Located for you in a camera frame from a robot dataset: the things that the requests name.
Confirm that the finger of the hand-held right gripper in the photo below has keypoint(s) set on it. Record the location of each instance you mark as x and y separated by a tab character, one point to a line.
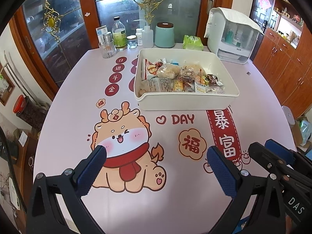
280	148
263	154

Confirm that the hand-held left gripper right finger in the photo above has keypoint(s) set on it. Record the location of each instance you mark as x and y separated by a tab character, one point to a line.
221	175

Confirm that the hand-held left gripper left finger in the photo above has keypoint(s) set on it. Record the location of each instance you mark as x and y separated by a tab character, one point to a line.
90	173

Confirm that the white barcode snack packet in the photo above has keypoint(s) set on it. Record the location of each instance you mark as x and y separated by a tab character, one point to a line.
215	89

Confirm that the white plastic bin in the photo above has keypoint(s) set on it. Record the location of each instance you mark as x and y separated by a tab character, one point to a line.
185	102

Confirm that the white grey snack wrapper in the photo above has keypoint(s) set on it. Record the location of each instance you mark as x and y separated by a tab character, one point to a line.
201	87

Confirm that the dark red silver snack packet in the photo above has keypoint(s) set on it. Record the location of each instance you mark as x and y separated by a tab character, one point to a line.
213	79

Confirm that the orange yellow snack packet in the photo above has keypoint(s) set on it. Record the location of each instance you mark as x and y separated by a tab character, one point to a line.
180	85

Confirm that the clear wrapper reddish snack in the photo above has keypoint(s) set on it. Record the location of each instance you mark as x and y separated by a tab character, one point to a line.
186	75

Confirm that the clear packet with printed label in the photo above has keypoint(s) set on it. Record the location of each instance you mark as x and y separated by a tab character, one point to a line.
157	85

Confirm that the yellowish crumbly cake packet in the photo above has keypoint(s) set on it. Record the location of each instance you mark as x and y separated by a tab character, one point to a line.
193	67

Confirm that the pale rice cracker clear packet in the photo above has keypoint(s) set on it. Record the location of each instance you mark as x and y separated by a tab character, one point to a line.
168	72

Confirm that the red apple print packet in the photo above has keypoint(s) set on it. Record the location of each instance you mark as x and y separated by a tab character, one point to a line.
151	69

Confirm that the blue white snack packet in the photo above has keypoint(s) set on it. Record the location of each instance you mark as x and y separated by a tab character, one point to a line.
174	62

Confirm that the cardboard box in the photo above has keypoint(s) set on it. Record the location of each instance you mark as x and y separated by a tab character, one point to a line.
296	131

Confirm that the green plastic bag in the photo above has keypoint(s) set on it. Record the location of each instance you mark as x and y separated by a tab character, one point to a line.
306	131

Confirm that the grey plastic stool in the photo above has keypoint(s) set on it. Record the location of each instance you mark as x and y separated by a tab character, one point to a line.
288	115

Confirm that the red lidded container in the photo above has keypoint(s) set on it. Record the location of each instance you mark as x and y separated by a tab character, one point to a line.
20	103

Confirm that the white countertop storage cabinet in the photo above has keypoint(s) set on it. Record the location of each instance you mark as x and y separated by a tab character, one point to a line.
229	56

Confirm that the clear glass cup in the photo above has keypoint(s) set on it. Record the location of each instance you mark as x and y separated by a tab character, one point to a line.
106	50

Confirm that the green tissue pack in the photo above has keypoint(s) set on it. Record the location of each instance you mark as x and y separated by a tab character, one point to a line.
192	42

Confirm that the dark entrance door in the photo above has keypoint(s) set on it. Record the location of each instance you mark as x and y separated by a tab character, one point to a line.
258	14

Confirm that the silver metal tin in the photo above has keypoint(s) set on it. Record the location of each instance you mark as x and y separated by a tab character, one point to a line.
107	37

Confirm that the small glass jar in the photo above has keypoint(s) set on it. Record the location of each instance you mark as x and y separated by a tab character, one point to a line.
131	42

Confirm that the clear bottle with green label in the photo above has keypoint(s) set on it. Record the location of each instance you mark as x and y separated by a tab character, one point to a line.
119	37

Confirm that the blue white carton box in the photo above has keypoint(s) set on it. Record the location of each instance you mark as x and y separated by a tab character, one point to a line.
100	33

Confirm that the white pill bottle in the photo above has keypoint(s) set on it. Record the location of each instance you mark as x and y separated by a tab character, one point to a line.
139	36

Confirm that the white squeeze bottle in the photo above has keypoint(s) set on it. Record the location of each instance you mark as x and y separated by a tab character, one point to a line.
147	37

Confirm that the teal jar with brown lid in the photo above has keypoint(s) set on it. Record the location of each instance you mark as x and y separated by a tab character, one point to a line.
165	36

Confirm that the small gold door ornament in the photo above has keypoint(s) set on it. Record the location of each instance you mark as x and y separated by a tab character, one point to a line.
51	20

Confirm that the wooden framed glass door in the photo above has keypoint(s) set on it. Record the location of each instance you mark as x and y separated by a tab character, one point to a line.
182	12

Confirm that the wooden wall cabinet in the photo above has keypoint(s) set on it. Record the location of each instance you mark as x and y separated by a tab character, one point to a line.
287	65

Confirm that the wooden framed wall board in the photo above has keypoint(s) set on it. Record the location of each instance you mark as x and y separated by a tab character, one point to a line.
7	87

